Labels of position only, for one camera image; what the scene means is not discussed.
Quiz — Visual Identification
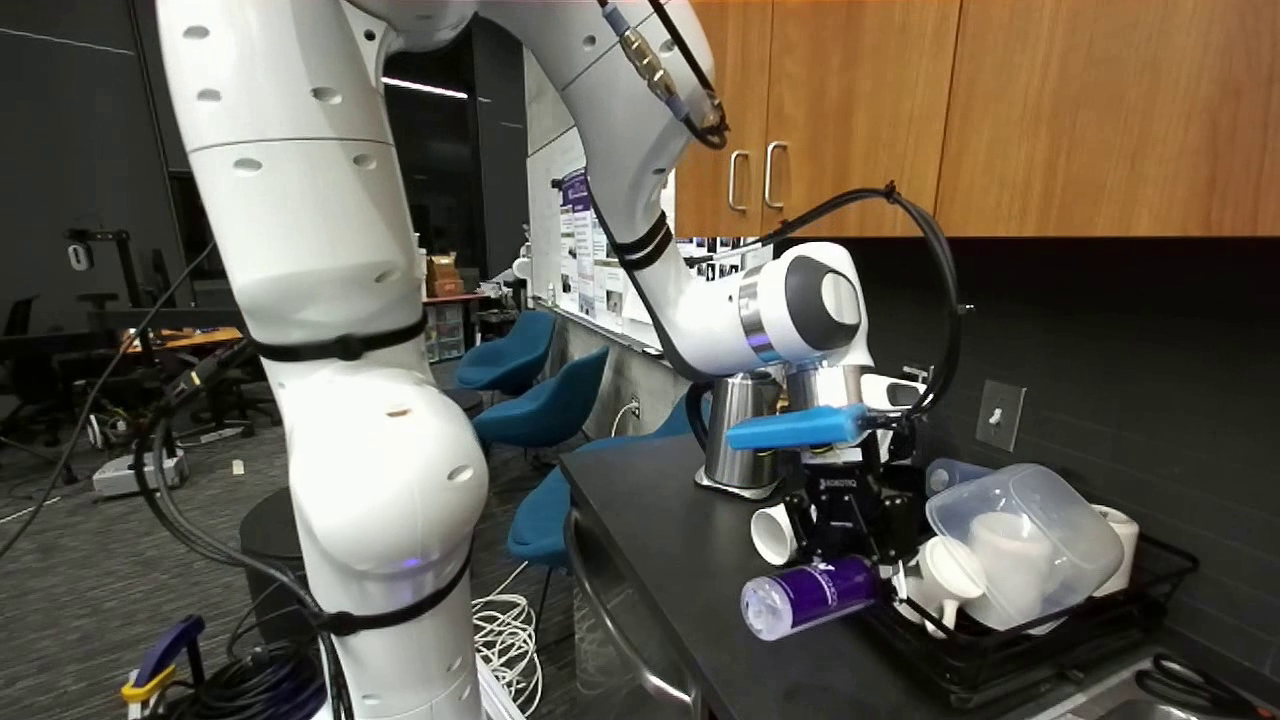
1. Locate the black cable bundle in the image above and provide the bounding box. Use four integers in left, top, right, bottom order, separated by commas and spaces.
184, 634, 337, 720

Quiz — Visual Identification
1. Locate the white round cup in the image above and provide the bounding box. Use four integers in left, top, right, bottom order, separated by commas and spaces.
1091, 498, 1145, 598

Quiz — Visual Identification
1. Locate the cluttered wooden desk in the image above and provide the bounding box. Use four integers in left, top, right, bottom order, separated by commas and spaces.
113, 318, 255, 364

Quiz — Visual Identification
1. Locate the silver cabinet handle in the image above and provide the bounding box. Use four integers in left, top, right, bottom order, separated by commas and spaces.
724, 141, 753, 215
759, 134, 797, 215

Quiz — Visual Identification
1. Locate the white plastic tumbler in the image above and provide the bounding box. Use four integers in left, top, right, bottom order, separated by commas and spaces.
965, 507, 1062, 625

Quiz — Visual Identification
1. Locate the yellow blue clamp tool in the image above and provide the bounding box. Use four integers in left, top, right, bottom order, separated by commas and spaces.
117, 612, 213, 710

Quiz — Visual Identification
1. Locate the white funnel shaped cup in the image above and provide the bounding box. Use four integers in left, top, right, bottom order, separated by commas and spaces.
887, 530, 993, 630

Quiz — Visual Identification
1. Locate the stainless steel electric kettle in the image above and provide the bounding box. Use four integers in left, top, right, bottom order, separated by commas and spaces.
687, 372, 790, 498

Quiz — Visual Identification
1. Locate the white ceramic mug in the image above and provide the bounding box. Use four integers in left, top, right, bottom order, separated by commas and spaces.
745, 498, 808, 572

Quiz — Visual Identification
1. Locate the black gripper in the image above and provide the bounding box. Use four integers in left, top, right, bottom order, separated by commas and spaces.
790, 444, 932, 574

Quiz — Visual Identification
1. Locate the clear plastic food container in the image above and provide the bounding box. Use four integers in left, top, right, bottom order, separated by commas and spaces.
920, 458, 1128, 630

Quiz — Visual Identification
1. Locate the gray floor box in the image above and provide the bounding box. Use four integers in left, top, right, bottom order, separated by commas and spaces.
89, 447, 189, 498

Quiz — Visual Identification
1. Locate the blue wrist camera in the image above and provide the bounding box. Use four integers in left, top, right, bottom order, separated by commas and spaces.
724, 405, 873, 456

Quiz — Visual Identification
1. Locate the wall light switch plate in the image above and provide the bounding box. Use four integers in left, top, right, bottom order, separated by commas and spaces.
972, 377, 1030, 458

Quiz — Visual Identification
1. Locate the black wire dish rack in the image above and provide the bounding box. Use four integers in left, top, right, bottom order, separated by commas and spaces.
858, 524, 1243, 710

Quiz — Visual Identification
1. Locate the white cable coil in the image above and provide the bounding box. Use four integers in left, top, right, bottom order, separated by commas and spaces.
466, 591, 552, 720

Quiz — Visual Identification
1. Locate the research poster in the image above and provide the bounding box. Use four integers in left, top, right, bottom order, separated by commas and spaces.
552, 168, 672, 330

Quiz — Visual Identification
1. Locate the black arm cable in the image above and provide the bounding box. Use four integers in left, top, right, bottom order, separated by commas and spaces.
582, 0, 977, 431

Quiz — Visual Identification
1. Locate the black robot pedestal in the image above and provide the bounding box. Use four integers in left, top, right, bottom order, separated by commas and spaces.
235, 482, 330, 643

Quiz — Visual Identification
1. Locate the wooden cabinet door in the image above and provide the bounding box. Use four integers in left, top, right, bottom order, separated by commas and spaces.
932, 0, 1280, 244
672, 0, 759, 244
748, 0, 968, 244

